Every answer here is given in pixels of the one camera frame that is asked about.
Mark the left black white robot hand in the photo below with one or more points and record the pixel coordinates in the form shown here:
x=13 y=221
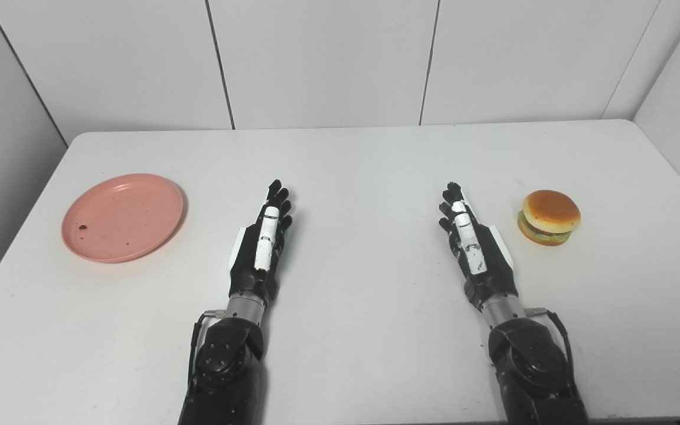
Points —
x=263 y=248

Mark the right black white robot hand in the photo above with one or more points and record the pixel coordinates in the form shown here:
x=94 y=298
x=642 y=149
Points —
x=473 y=248

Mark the toy hamburger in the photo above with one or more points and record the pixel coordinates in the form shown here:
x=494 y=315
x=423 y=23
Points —
x=549 y=216

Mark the pink round plate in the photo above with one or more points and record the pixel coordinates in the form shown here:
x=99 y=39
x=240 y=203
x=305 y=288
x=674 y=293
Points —
x=122 y=217

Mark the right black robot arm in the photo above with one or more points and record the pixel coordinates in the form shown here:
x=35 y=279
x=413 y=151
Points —
x=529 y=366

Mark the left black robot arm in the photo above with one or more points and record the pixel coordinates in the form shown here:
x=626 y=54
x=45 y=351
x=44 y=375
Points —
x=228 y=366

